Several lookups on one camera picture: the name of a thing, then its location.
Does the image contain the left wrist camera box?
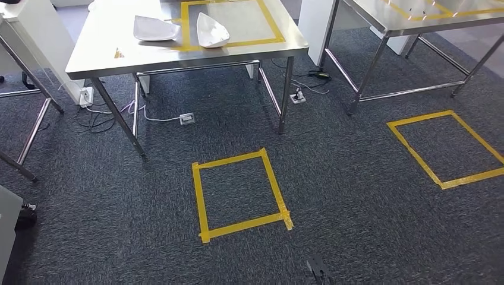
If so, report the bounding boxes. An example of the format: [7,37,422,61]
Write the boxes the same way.
[0,185,24,285]

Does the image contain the white curved plastic part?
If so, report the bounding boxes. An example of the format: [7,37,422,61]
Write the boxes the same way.
[196,11,231,49]
[133,15,181,43]

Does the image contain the black robot body part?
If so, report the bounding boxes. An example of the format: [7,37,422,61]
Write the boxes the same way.
[306,255,332,285]

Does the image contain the black floor cables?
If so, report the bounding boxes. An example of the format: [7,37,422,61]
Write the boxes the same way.
[73,106,117,135]

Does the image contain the white floor cable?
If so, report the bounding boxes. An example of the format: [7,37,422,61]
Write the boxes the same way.
[291,78,329,95]

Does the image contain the stainless steel workbench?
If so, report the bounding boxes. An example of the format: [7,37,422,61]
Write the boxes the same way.
[65,0,310,158]

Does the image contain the white power cable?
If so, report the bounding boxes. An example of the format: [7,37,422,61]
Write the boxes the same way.
[84,100,182,123]

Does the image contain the yellow floor tape square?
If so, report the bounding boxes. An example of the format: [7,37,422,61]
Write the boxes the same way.
[191,147,295,245]

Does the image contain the large yellow tape frame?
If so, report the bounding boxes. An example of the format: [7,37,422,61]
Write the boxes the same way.
[173,0,286,53]

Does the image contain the white power strip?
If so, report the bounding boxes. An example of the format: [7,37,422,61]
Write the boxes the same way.
[78,86,95,107]

